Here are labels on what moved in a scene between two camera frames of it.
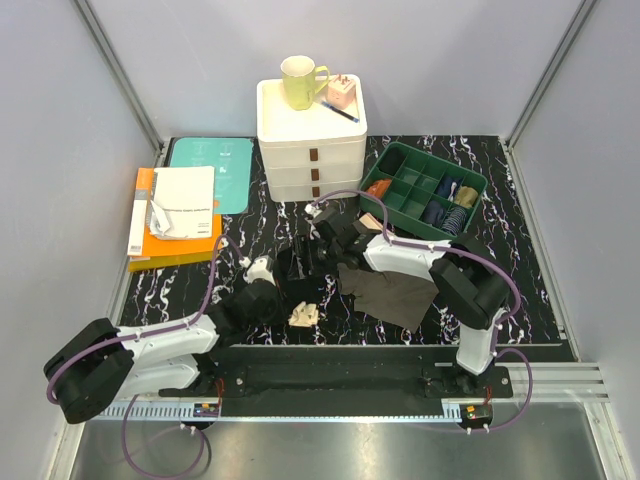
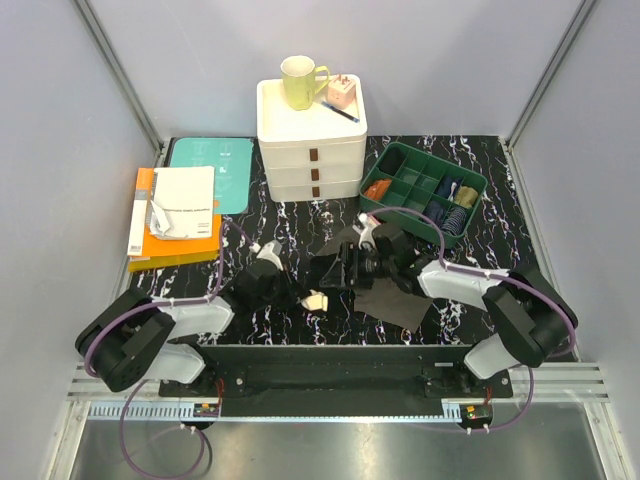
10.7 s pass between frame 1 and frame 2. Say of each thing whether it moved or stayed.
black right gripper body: moved
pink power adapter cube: stayed
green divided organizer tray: stayed
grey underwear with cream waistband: stayed
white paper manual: stayed
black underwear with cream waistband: moved
